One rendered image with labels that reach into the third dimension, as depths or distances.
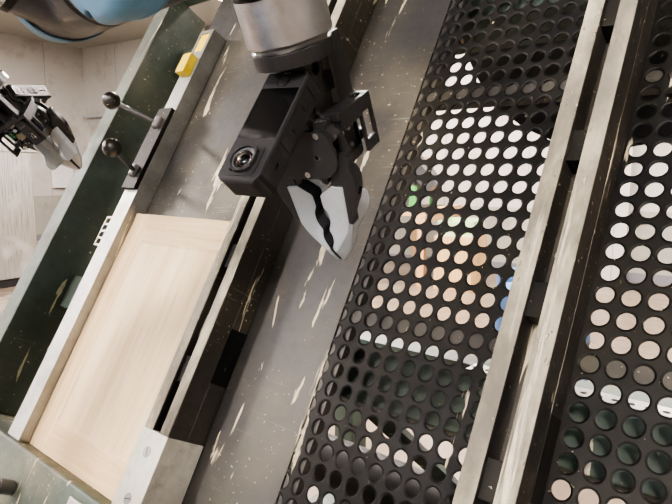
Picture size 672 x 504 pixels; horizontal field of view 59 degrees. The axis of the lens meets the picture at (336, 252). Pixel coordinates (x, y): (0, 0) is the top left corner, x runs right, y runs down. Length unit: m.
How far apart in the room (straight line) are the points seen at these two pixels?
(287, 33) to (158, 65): 1.17
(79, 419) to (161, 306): 0.25
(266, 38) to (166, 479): 0.64
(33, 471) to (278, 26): 0.91
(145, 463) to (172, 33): 1.13
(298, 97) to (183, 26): 1.23
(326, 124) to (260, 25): 0.10
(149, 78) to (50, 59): 12.27
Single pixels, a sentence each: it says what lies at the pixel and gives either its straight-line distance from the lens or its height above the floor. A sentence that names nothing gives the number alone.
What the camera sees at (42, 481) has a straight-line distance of 1.16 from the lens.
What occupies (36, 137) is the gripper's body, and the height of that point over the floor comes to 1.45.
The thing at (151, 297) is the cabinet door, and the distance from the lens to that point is 1.14.
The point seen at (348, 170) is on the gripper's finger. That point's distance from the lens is 0.52.
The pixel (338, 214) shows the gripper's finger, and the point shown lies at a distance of 0.55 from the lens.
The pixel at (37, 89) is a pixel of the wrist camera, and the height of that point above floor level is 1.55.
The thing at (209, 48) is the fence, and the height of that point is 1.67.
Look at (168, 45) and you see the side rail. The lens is 1.68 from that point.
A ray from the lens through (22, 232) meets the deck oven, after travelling 8.17.
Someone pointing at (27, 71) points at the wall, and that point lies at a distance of 13.56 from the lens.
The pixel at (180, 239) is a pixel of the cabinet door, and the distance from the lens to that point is 1.14.
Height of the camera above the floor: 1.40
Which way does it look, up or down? 8 degrees down
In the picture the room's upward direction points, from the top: straight up
